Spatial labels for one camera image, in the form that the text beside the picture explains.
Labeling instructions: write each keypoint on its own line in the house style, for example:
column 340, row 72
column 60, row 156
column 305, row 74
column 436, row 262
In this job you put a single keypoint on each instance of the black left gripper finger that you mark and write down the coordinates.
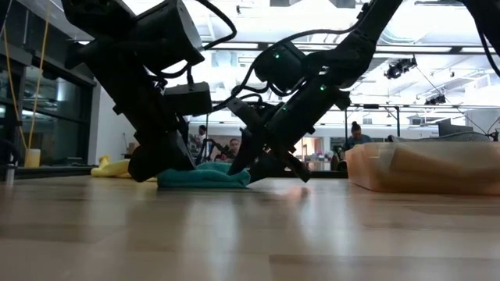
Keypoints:
column 160, row 160

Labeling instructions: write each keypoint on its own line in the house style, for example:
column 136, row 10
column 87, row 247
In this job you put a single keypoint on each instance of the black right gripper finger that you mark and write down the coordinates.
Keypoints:
column 248, row 154
column 269, row 168

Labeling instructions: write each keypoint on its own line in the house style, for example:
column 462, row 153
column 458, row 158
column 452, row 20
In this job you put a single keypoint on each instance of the teal microfiber towel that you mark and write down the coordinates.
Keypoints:
column 207, row 177

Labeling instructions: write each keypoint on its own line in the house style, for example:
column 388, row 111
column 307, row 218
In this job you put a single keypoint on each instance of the yellow microfiber towel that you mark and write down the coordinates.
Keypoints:
column 113, row 168

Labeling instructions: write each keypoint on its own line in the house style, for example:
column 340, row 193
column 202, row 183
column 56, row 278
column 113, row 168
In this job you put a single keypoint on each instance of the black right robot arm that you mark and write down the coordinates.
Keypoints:
column 363, row 35

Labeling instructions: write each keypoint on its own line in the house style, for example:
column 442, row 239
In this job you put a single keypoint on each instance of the person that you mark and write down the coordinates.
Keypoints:
column 357, row 137
column 201, row 134
column 234, row 147

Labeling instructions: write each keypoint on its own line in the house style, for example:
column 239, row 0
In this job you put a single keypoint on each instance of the cardboard box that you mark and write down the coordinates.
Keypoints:
column 132, row 147

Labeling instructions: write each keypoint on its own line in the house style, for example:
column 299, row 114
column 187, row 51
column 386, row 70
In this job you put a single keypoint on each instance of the black metal workstation stand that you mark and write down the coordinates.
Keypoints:
column 397, row 121

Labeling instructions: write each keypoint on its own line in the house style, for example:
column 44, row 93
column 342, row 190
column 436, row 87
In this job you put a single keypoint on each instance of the yellow plastic cup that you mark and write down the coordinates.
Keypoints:
column 33, row 158

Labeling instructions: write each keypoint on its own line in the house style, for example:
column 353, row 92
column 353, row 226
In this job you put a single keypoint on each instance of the overhead light bar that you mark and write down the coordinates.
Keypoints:
column 410, row 49

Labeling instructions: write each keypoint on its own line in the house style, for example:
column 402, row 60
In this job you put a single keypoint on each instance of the grey metal cylinder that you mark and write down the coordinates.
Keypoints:
column 11, row 171

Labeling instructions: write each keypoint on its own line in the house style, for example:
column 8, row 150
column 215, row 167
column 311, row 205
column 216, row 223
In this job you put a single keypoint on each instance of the black computer monitor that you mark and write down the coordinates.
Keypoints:
column 453, row 129

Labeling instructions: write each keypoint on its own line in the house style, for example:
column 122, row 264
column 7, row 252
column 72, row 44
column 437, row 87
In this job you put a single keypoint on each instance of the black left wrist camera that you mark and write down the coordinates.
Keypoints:
column 189, row 99

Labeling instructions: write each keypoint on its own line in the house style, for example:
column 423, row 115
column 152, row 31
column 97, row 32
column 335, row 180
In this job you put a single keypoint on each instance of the black rig camera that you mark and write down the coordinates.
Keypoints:
column 435, row 100
column 398, row 68

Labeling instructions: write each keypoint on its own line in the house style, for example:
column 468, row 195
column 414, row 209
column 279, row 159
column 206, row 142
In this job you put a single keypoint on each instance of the black aluminium frame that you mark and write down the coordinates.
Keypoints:
column 39, row 173

